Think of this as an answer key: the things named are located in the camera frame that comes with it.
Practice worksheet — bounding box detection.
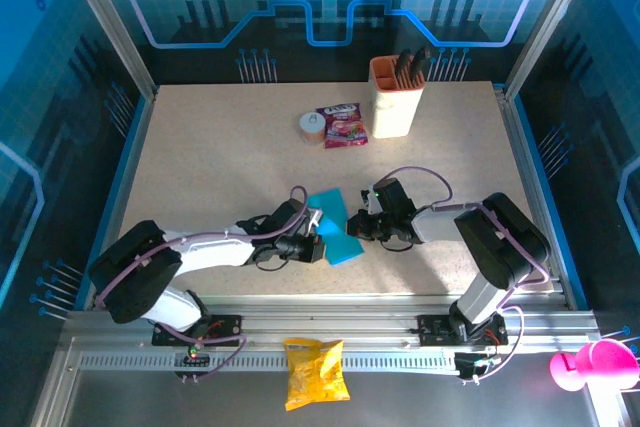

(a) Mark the blue paper sheet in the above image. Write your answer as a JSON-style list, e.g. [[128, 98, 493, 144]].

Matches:
[[306, 187, 366, 268]]

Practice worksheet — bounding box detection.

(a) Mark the purple candy bag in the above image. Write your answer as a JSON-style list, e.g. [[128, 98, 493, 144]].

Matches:
[[315, 101, 370, 150]]

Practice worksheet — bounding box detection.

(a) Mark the small pull-tab tin can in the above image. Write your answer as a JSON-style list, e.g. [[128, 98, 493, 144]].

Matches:
[[298, 111, 329, 147]]

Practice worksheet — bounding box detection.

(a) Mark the beige knife block orange top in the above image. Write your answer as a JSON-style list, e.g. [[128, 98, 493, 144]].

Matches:
[[368, 56, 426, 140]]

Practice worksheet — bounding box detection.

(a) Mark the yellow chips bag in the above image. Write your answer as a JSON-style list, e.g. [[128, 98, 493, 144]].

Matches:
[[282, 337, 351, 412]]

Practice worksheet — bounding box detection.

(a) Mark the small black circuit board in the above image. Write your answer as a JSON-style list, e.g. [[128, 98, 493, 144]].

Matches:
[[173, 341, 211, 367], [453, 351, 501, 381]]

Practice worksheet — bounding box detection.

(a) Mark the pink plastic cup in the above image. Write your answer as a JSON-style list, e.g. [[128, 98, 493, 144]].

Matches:
[[549, 338, 640, 392]]

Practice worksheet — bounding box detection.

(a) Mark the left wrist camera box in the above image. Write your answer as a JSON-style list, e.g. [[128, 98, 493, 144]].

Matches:
[[305, 206, 326, 236]]

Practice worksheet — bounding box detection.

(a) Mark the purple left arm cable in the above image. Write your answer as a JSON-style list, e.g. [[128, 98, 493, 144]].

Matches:
[[94, 185, 309, 384]]

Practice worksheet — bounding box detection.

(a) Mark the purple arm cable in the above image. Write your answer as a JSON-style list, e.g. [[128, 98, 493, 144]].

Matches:
[[94, 185, 309, 384], [382, 165, 551, 386]]

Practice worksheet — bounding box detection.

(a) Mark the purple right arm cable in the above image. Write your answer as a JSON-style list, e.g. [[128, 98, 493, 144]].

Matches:
[[382, 165, 551, 386]]

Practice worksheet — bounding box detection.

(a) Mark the aluminium frame beam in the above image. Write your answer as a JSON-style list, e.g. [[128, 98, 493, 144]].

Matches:
[[62, 294, 601, 348]]

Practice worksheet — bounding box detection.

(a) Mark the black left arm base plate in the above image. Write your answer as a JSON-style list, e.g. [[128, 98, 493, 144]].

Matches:
[[151, 314, 244, 348]]

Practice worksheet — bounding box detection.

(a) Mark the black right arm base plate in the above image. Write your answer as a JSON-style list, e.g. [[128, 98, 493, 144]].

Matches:
[[417, 313, 509, 347]]

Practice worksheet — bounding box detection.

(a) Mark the slotted grey cable duct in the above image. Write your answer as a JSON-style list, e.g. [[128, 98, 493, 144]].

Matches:
[[78, 351, 459, 373]]

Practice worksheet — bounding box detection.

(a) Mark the aluminium side rail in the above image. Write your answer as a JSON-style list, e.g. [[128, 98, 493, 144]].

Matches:
[[492, 82, 576, 311]]

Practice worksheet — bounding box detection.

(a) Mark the black knife handle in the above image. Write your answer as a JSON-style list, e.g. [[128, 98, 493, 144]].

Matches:
[[395, 48, 412, 88], [408, 44, 434, 86]]

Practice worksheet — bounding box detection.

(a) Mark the aluminium frame post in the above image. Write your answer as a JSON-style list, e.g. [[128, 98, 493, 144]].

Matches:
[[54, 0, 159, 101], [503, 0, 602, 101]]

